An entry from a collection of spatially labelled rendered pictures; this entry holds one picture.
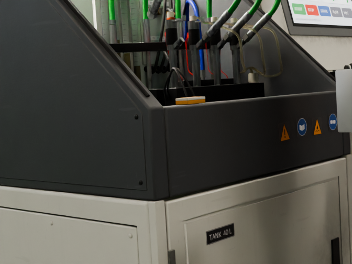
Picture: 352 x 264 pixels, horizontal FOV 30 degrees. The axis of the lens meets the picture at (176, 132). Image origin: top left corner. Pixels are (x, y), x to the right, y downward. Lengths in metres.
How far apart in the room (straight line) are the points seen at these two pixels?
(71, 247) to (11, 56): 0.41
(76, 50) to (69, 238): 0.37
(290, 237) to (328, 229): 0.16
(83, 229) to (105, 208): 0.08
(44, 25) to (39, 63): 0.08
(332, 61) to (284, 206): 0.76
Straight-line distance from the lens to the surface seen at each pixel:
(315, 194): 1.54
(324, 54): 2.06
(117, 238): 1.21
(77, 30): 1.24
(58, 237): 1.35
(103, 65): 1.19
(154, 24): 1.90
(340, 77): 0.96
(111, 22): 1.68
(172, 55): 1.53
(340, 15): 2.22
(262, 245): 1.38
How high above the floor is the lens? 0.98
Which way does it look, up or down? 4 degrees down
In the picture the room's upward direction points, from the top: 3 degrees counter-clockwise
